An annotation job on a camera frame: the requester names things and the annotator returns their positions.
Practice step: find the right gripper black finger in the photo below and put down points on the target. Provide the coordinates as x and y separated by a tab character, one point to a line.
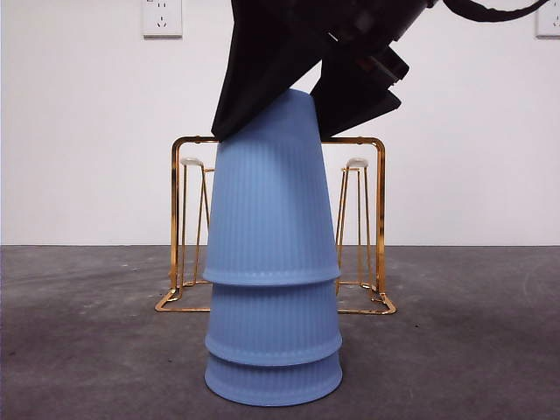
350	105
262	65

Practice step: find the blue ribbed plastic cup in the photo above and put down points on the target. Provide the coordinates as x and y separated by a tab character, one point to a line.
271	385
271	319
271	210

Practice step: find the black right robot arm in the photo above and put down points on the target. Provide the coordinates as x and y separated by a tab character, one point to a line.
376	17

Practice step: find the white wall socket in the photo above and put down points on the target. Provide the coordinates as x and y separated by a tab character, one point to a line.
162	19
549	24

